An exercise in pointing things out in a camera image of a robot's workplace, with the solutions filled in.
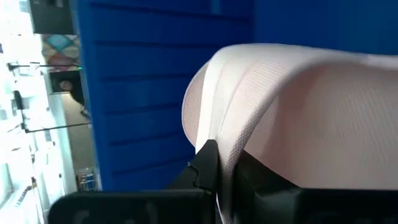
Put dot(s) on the person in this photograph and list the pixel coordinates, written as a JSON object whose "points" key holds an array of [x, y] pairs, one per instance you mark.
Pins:
{"points": [[65, 85]]}

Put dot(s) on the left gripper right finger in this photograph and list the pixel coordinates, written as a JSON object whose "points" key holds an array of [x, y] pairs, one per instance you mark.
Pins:
{"points": [[248, 180]]}

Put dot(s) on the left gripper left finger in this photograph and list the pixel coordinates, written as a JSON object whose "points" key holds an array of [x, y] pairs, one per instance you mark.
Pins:
{"points": [[205, 165]]}

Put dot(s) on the colourful patterned cloth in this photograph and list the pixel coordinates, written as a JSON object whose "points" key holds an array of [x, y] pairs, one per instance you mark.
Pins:
{"points": [[60, 51]]}

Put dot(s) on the black partition panel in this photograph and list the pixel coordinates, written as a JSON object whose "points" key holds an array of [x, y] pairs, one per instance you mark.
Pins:
{"points": [[51, 17]]}

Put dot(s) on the pink rubber slide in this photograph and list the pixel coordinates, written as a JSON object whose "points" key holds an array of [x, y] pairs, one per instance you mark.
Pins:
{"points": [[311, 124]]}

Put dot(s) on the blue plastic bin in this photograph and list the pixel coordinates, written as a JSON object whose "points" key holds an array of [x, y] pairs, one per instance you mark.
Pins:
{"points": [[140, 93]]}

